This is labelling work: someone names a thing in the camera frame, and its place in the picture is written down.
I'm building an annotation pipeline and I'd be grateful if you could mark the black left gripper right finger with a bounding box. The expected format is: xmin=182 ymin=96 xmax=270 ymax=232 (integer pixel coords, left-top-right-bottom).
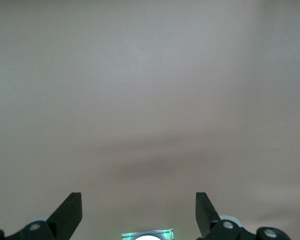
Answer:
xmin=195 ymin=191 xmax=290 ymax=240

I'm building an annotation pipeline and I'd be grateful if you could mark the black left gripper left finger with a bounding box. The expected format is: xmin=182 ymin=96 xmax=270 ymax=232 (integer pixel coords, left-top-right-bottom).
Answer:
xmin=0 ymin=192 xmax=83 ymax=240

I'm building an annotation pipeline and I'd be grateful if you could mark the brown table cover sheet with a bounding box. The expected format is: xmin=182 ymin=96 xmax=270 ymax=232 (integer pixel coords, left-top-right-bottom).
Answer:
xmin=0 ymin=0 xmax=300 ymax=240

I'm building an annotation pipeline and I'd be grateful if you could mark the grey metal base plate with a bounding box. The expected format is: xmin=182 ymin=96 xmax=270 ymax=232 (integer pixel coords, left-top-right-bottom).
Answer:
xmin=121 ymin=227 xmax=176 ymax=240

